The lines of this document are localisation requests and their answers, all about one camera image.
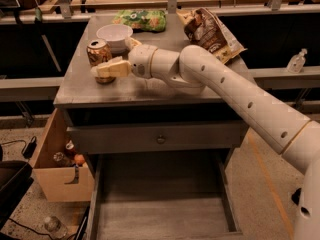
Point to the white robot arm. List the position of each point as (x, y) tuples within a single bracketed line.
[(287, 131)]

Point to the dark bottle in box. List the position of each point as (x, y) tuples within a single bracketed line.
[(62, 160)]

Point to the black chair wheel base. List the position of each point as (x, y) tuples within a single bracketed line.
[(295, 197)]

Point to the clear sanitizer bottle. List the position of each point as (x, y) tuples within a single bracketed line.
[(297, 62)]

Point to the red topped can in box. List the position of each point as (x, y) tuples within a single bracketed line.
[(70, 150)]

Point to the black power adapter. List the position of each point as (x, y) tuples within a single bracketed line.
[(30, 148)]

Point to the black office chair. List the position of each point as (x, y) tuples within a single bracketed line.
[(15, 180)]

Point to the brown snack bag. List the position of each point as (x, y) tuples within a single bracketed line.
[(205, 29)]

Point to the orange fruit in box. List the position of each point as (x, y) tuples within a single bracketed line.
[(79, 159)]

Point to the grey drawer cabinet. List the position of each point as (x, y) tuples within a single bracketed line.
[(130, 100)]

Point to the grey open middle drawer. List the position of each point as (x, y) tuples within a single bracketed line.
[(172, 195)]

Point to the wooden storage box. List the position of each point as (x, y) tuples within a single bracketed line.
[(59, 184)]

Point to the orange soda can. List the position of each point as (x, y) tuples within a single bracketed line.
[(98, 51)]

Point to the grey top drawer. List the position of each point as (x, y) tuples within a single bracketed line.
[(129, 138)]

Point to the green chip bag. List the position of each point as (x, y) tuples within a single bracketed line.
[(142, 20)]

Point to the clear plastic water bottle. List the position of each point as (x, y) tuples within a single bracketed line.
[(55, 227)]

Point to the white ceramic bowl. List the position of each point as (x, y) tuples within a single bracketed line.
[(117, 36)]

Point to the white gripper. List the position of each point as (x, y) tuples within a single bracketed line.
[(141, 61)]

